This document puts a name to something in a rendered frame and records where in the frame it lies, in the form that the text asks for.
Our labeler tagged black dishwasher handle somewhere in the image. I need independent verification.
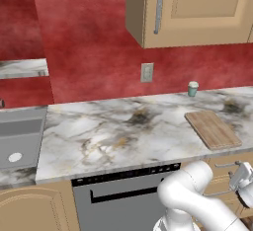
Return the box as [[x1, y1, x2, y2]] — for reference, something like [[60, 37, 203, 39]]
[[89, 177, 165, 205]]

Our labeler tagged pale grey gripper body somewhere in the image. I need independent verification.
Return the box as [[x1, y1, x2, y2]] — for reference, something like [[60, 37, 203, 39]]
[[228, 161, 253, 192]]

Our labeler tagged teal cup with white lid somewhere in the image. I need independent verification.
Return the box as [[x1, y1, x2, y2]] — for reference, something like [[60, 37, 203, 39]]
[[187, 80, 200, 98]]

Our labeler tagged grey sink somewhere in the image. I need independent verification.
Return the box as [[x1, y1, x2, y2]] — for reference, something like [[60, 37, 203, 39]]
[[0, 106, 48, 171]]

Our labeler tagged tan wall cupboard side panel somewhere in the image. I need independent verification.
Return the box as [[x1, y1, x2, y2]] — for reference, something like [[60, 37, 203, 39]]
[[125, 0, 148, 48]]

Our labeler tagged wooden cutting board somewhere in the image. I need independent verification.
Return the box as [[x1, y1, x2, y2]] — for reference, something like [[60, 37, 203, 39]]
[[184, 110, 243, 151]]

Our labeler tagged grey wall outlet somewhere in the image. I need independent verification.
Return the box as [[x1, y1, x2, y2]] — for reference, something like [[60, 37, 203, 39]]
[[140, 62, 155, 84]]

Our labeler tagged silver cupboard door handle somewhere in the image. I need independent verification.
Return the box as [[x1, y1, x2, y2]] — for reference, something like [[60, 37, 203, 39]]
[[153, 0, 165, 36]]

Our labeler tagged tan base cupboard door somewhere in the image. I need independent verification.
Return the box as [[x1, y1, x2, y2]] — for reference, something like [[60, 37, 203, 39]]
[[0, 180, 81, 231]]

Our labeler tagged tan drawer front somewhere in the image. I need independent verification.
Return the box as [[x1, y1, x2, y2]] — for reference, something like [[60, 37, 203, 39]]
[[201, 179, 253, 219], [203, 151, 253, 188]]

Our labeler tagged tan wall cupboard door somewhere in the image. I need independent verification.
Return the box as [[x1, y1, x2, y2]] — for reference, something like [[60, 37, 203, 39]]
[[143, 0, 253, 49]]

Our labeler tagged grey dishwasher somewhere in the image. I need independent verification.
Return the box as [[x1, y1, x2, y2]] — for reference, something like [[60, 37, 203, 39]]
[[70, 162, 182, 231]]

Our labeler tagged silver drawer handle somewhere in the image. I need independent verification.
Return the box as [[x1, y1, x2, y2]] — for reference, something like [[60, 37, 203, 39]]
[[213, 160, 242, 169], [203, 189, 237, 197]]

